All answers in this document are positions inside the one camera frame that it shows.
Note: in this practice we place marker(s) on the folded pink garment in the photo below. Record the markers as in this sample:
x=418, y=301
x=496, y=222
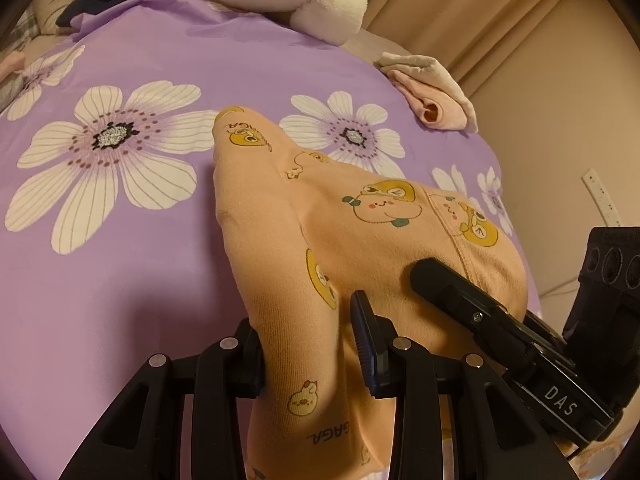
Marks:
x=433, y=107

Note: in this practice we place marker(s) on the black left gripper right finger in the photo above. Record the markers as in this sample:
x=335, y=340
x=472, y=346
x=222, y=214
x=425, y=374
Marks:
x=395, y=367

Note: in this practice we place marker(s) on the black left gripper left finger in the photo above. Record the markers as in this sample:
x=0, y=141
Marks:
x=229, y=370

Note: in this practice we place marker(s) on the folded cream garment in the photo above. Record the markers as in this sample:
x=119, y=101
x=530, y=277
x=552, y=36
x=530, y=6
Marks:
x=428, y=70

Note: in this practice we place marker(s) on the pink curtain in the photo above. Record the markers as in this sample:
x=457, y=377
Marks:
x=471, y=38

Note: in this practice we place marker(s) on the plaid grey shirt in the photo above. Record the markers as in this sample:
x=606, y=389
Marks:
x=13, y=58

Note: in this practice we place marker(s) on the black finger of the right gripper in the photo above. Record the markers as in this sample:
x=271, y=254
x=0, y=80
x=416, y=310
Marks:
x=506, y=340

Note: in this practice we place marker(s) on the orange cartoon print garment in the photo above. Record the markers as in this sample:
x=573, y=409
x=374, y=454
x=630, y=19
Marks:
x=303, y=233

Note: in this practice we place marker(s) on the purple floral bed sheet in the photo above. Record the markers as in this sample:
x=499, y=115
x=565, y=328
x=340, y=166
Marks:
x=110, y=245

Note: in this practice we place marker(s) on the white power strip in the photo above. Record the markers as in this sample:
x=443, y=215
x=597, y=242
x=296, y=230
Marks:
x=601, y=198

